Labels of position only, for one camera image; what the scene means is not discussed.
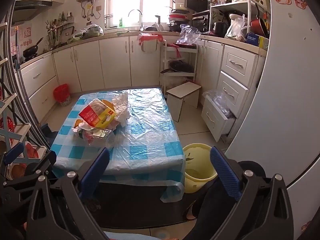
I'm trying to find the white hanging bin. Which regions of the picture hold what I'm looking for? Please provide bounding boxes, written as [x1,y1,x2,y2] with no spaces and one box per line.
[140,40,159,54]

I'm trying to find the red saucepan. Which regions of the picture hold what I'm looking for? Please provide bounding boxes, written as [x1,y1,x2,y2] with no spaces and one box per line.
[250,4,269,38]

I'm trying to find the white upper drawer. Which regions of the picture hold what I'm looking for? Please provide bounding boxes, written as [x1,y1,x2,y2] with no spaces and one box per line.
[221,44,258,82]

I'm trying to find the red waste basket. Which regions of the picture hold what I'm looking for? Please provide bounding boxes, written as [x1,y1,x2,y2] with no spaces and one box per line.
[53,84,72,107]

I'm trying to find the red yellow cardboard box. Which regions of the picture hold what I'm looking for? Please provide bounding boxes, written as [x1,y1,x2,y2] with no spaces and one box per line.
[78,99,117,128]

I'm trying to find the kitchen window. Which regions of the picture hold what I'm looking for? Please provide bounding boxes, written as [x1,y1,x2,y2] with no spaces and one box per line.
[105,0,187,30]

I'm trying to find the black frying pan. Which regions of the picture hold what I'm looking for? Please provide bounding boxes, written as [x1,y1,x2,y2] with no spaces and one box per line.
[169,60,194,73]

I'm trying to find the black range hood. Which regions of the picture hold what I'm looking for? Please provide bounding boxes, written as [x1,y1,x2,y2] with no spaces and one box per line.
[11,0,53,24]

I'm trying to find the black wok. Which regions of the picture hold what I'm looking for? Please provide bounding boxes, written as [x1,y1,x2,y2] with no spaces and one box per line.
[23,37,44,58]

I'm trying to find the red plastic bag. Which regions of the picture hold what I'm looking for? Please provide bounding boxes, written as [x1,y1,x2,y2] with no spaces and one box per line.
[138,32,164,46]

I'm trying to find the blue checkered plastic tablecloth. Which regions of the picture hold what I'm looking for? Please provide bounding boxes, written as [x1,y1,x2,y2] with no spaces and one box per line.
[50,87,186,203]

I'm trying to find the yellow green packet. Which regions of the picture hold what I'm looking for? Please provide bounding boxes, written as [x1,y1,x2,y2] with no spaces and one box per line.
[259,36,270,50]

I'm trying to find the white corner shelf rack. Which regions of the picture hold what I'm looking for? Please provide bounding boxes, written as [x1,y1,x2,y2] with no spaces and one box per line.
[160,41,199,96]

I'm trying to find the stack of pots and pans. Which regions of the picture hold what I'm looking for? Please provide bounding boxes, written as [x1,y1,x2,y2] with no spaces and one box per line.
[168,9,193,32]

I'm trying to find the red paper wall decoration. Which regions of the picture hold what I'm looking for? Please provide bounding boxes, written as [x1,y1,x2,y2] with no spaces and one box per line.
[22,26,33,48]

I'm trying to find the clear crumpled plastic bag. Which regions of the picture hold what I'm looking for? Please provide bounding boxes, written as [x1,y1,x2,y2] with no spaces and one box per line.
[176,24,202,46]

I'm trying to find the white kitchen base cabinets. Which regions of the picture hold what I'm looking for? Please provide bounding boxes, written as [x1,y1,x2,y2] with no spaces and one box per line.
[19,33,225,127]

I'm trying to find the black microwave oven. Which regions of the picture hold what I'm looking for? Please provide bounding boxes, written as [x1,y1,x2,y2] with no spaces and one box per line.
[184,0,212,13]

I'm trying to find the chrome sink faucet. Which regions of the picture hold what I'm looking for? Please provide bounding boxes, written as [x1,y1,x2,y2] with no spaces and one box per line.
[128,9,144,32]

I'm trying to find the white middle drawer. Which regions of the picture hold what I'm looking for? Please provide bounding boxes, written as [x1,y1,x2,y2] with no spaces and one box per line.
[217,71,250,105]

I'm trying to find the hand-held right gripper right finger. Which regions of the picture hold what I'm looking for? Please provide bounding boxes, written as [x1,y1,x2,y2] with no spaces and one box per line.
[209,146,295,240]

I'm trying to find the black pot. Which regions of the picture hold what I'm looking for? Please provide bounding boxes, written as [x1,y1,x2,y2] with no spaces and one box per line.
[214,21,229,37]

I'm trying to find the yellow plastic bucket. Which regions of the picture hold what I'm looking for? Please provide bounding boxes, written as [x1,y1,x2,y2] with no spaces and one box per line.
[182,142,218,193]

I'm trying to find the bag of green vegetables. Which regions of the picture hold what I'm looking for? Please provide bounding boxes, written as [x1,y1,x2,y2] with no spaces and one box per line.
[69,24,104,43]

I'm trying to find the white tissue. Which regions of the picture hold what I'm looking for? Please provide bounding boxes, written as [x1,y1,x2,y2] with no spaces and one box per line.
[111,91,132,128]

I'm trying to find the open white drawer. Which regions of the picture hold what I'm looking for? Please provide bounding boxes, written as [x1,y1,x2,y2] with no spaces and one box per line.
[201,90,237,142]

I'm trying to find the white counter shelf rack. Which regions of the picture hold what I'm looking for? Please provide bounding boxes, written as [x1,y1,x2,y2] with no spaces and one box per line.
[209,0,272,35]

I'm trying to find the curved metal tube frame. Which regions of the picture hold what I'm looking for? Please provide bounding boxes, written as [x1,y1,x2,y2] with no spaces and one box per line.
[4,0,52,154]

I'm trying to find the white refrigerator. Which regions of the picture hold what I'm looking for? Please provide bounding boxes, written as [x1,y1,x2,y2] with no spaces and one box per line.
[225,0,320,240]

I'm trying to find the white wooden stool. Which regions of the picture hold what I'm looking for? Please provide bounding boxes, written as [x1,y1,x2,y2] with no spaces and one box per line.
[166,81,202,122]

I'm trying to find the wall utensil rack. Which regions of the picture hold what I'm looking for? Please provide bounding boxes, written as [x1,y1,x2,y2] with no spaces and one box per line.
[45,11,75,51]

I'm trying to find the blue cardboard box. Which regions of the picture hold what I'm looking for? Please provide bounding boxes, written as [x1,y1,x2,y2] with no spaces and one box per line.
[246,33,261,46]

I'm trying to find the clear plastic bags in drawer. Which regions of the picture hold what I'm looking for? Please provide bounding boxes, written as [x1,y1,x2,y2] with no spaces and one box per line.
[203,89,231,117]

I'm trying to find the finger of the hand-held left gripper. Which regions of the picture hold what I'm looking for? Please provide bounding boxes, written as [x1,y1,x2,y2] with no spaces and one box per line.
[24,150,57,180]
[0,142,25,180]

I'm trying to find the white plastic bag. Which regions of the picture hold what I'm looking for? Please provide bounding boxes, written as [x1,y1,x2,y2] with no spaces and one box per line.
[225,17,247,42]

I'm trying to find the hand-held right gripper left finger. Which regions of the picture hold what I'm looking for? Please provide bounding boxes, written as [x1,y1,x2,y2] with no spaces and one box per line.
[26,147,110,240]

